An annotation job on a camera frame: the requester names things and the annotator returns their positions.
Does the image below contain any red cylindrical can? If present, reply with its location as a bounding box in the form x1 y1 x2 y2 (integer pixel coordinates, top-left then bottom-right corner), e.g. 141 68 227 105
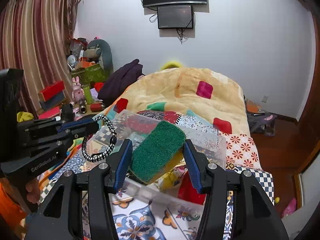
90 103 106 112

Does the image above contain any red flat box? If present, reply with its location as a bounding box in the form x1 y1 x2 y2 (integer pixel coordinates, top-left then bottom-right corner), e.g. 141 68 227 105
38 80 65 102

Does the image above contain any grey green plush toy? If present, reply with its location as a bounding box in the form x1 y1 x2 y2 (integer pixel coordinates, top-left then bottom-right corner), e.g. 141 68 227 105
83 39 113 72

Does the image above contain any green bottle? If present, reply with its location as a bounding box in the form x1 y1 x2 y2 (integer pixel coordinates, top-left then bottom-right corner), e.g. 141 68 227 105
82 84 93 105

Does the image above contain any green and yellow sponge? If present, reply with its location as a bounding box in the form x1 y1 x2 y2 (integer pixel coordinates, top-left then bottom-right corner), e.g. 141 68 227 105
130 121 186 184

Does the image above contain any white wall socket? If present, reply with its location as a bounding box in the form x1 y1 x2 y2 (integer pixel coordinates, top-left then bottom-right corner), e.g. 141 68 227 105
261 96 268 103

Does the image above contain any dark bag on floor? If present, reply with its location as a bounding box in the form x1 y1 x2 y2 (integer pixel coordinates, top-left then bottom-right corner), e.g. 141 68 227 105
247 112 277 137

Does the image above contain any beige patchwork fleece blanket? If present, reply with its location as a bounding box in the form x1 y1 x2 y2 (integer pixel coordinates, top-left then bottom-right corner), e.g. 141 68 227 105
102 68 259 168

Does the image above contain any clear plastic storage box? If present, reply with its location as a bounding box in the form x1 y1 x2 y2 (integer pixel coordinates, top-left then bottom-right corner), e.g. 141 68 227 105
88 109 227 205

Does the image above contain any small black wall monitor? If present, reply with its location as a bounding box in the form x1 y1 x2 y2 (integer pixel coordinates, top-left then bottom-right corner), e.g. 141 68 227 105
157 5 194 29

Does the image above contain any dark purple jacket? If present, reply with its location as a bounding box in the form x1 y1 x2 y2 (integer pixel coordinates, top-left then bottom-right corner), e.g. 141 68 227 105
98 59 143 104

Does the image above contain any green cardboard box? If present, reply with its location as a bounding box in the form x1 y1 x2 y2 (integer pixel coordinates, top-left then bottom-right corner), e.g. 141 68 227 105
71 63 110 85

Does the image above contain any pink rabbit doll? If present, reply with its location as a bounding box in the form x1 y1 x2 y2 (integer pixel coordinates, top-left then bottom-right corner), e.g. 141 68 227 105
72 76 85 103

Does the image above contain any striped brown curtain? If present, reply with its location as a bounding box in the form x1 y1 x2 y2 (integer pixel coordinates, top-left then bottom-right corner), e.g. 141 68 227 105
1 0 78 114

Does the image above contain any yellow floral scrunchie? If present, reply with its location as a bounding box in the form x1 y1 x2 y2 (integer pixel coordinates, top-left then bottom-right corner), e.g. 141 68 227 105
155 165 188 191

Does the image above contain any black and white rope bracelet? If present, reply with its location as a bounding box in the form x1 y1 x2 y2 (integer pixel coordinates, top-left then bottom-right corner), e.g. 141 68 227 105
81 114 118 163

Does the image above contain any person's left hand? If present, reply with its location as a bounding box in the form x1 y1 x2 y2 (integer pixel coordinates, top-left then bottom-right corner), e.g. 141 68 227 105
25 178 41 204

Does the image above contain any yellow round cushion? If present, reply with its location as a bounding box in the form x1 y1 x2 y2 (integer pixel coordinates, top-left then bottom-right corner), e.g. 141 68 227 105
161 61 183 70

